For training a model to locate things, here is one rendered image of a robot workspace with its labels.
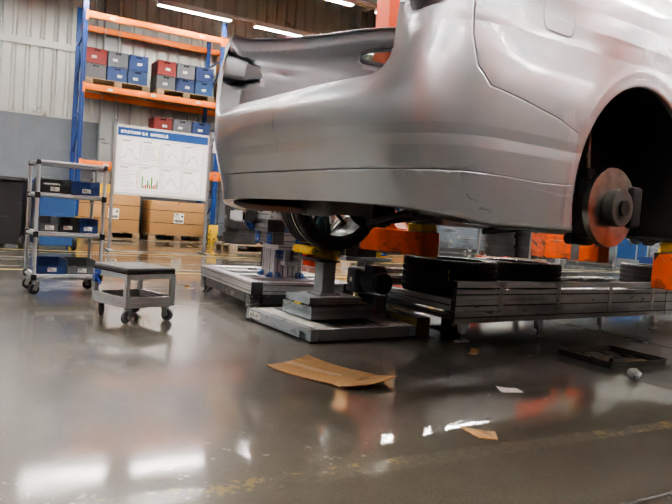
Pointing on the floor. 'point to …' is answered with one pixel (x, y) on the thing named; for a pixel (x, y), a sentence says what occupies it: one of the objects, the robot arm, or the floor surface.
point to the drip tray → (625, 358)
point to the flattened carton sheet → (308, 366)
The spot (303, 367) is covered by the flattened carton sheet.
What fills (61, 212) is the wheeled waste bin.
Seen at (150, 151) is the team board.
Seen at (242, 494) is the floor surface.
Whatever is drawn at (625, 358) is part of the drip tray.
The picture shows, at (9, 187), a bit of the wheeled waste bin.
